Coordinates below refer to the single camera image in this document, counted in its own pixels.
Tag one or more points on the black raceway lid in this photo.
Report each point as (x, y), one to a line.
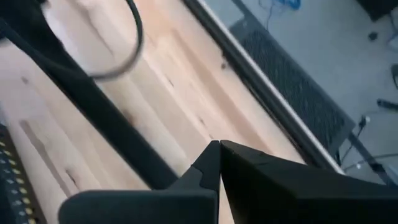
(102, 118)

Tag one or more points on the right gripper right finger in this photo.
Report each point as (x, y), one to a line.
(295, 196)

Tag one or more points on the small black floor object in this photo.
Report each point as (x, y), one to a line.
(373, 36)

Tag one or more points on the black power strip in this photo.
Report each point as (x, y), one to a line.
(388, 104)

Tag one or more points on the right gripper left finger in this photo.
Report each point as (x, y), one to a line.
(140, 208)

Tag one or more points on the black perforated case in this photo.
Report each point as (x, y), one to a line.
(295, 87)

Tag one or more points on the black aluminium frame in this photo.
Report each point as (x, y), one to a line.
(245, 71)

